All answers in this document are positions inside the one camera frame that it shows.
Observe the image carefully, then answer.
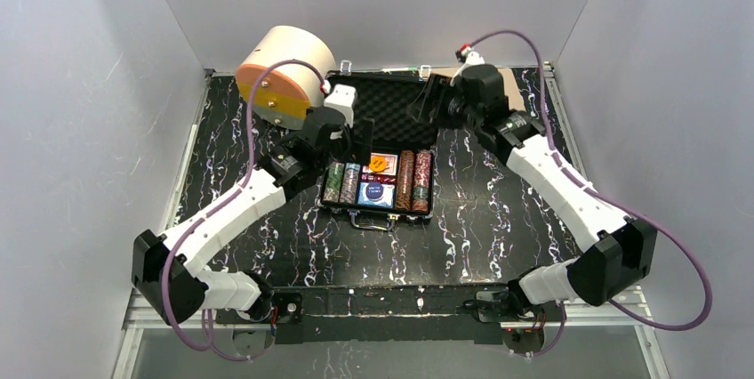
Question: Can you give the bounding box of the cream cylinder with orange face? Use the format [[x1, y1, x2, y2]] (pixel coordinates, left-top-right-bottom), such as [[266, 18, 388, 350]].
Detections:
[[235, 25, 335, 130]]

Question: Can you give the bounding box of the blue green chip stack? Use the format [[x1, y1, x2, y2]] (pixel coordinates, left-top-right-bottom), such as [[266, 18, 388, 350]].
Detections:
[[411, 186, 430, 214]]

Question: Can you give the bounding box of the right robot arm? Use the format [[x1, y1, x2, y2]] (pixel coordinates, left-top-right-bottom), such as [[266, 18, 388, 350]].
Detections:
[[408, 52, 657, 314]]

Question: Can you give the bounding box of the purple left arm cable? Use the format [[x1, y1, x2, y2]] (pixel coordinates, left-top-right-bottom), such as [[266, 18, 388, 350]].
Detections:
[[162, 60, 331, 363]]

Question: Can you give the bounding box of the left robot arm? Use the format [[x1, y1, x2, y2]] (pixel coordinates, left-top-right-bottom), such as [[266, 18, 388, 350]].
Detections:
[[132, 84, 371, 327]]

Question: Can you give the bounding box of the dark green chip stack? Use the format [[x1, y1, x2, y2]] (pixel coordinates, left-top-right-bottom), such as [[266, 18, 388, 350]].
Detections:
[[322, 162, 345, 203]]

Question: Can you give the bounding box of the blue small blind button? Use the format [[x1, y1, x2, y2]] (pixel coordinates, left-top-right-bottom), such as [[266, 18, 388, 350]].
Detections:
[[365, 182, 384, 200]]

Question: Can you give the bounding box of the red white chip stack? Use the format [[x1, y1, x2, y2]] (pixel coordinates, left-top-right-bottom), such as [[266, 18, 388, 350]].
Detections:
[[413, 150, 432, 188]]

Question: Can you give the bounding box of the red playing card deck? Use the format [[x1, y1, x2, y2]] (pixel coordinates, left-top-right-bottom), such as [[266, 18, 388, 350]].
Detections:
[[362, 152, 399, 176]]

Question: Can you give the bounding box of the blue playing card deck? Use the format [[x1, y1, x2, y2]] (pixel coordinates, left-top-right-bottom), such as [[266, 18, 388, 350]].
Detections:
[[357, 181, 396, 208]]

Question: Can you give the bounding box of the black poker set case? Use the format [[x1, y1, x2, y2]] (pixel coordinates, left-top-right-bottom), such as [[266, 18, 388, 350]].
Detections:
[[317, 67, 439, 231]]

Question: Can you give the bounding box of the orange black chip stack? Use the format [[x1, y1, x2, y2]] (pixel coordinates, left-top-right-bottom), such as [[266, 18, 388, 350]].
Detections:
[[395, 150, 415, 211]]

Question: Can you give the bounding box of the yellow big blind button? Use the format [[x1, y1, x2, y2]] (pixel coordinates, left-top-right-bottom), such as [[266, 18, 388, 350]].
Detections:
[[369, 155, 389, 173]]

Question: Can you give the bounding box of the tan flat board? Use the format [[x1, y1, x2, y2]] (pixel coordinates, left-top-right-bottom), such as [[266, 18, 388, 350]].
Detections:
[[430, 67, 526, 111]]

